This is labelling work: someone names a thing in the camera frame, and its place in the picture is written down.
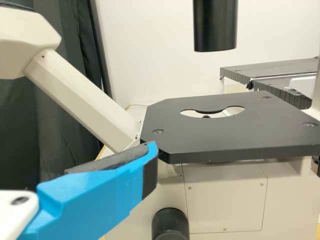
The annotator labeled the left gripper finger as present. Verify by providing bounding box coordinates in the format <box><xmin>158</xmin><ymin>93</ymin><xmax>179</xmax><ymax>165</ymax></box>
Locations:
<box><xmin>18</xmin><ymin>140</ymin><xmax>159</xmax><ymax>240</ymax></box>

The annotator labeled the cream microscope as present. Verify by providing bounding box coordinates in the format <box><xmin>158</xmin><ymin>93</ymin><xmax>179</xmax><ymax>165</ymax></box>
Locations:
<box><xmin>0</xmin><ymin>0</ymin><xmax>320</xmax><ymax>240</ymax></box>

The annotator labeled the white pipette stand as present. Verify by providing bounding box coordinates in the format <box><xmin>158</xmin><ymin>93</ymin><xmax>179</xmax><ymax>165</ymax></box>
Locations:
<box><xmin>288</xmin><ymin>75</ymin><xmax>318</xmax><ymax>95</ymax></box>

